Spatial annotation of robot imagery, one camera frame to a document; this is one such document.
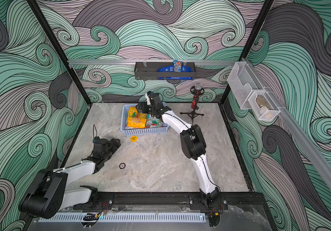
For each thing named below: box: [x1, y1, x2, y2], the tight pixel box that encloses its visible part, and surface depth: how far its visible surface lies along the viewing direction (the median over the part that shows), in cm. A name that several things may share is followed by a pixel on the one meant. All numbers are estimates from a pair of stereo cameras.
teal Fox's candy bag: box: [145, 113, 164, 129], surface depth 103 cm
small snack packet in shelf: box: [173, 59, 183, 73], surface depth 92 cm
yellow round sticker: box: [130, 135, 138, 142], surface depth 100 cm
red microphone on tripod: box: [179, 83, 205, 126], surface depth 99 cm
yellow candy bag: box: [126, 106, 148, 129], surface depth 100 cm
